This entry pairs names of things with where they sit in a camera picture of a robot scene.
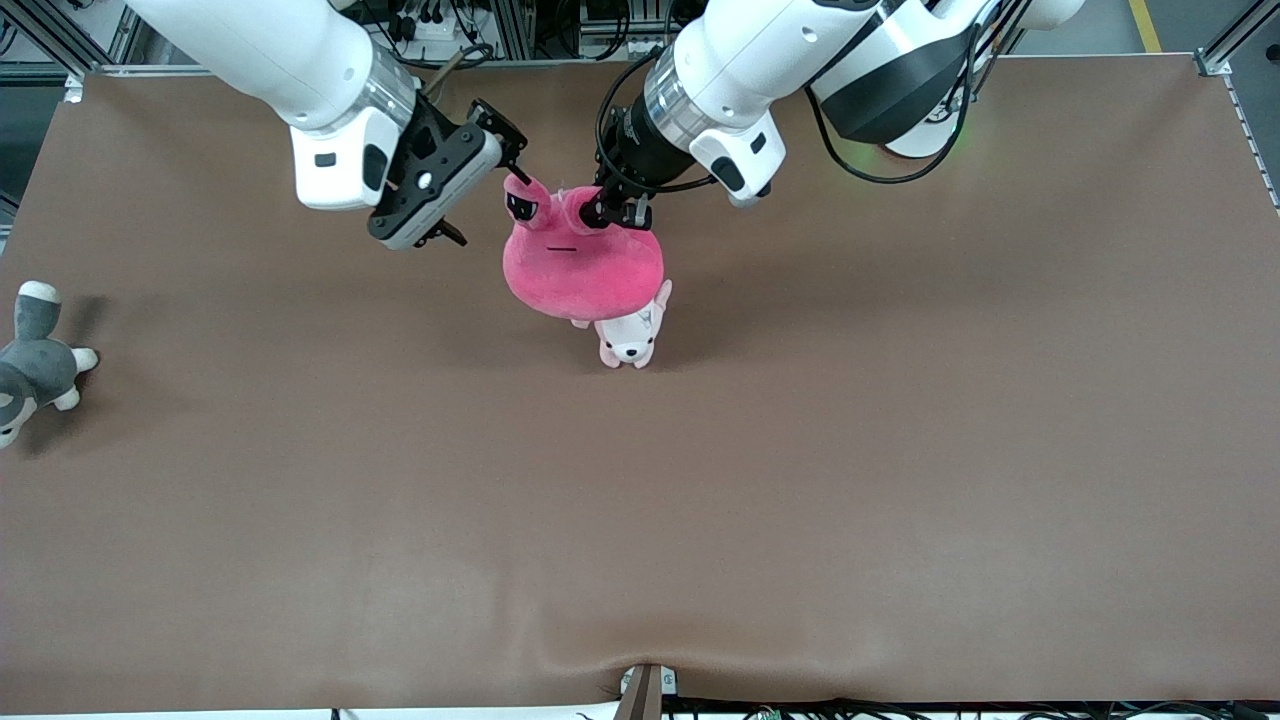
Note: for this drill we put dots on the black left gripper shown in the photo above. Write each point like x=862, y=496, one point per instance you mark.
x=637, y=156

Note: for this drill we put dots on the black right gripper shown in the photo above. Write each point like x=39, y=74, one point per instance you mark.
x=432, y=127

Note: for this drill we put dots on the pink round plush toy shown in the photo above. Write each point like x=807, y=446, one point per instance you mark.
x=585, y=275

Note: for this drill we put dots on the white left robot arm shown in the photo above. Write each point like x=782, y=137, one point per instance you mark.
x=760, y=60

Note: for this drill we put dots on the pale pink dog plush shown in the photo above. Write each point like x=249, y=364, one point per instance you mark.
x=628, y=345

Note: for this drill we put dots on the white power strip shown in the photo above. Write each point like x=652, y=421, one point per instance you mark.
x=445, y=30

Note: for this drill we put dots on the white terminal strip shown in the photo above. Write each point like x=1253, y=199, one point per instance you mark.
x=645, y=46

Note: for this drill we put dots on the brown table cover mat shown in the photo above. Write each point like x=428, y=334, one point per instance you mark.
x=640, y=520

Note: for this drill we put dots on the grey white husky plush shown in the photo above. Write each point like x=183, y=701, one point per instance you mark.
x=40, y=370

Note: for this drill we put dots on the silver aluminium frame profile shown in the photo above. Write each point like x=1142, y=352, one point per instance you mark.
x=1225, y=50
x=40, y=35

